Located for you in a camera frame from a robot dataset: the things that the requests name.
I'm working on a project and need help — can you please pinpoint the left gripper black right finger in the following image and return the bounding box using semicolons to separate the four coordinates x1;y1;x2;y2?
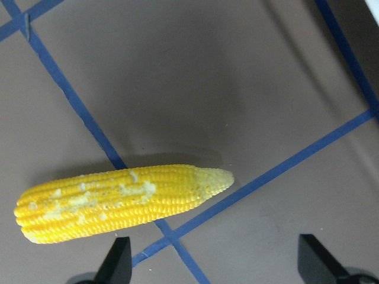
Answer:
297;234;351;284

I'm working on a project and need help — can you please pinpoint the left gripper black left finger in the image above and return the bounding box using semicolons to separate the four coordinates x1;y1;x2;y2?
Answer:
94;237;132;284

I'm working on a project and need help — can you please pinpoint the yellow plastic corn cob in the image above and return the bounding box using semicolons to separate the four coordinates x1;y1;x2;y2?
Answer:
14;164;235;244

